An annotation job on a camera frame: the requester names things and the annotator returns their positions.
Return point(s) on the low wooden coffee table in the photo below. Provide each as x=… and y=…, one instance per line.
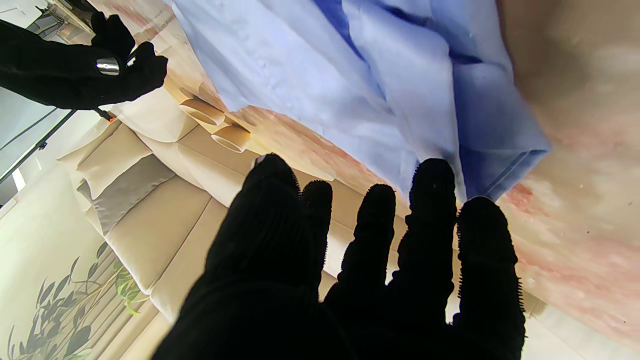
x=155, y=117

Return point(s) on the tall green leafy plant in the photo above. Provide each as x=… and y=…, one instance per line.
x=60, y=310

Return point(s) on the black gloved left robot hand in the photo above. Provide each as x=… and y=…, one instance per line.
x=260, y=280

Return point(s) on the beige pleated curtain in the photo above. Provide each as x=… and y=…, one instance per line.
x=145, y=340

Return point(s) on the black stand pole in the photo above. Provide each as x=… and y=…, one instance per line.
x=41, y=145

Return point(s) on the light blue button shirt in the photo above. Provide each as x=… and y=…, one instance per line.
x=310, y=75

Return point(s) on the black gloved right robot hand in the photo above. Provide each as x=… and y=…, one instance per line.
x=60, y=75

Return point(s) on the beige sectional sofa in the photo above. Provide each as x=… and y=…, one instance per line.
x=160, y=230

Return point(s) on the grey sofa cushion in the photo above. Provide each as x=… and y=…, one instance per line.
x=130, y=192

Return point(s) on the cream sofa cushion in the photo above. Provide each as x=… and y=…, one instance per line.
x=112, y=155

